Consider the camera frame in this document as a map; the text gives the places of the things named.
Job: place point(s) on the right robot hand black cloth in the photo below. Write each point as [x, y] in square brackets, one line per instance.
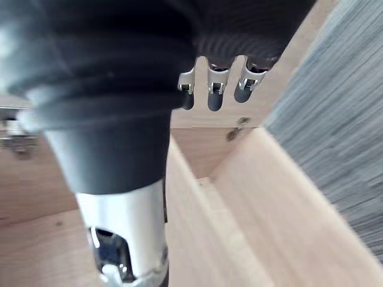
[113, 89]

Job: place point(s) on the silver metal door hinge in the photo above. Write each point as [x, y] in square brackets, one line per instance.
[16, 134]

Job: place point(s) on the small metal cabinet fitting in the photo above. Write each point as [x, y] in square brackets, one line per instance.
[237, 129]

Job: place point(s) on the wooden cabinet door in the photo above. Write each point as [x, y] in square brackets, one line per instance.
[33, 209]

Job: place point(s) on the light wooden cabinet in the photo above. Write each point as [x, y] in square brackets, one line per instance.
[254, 209]

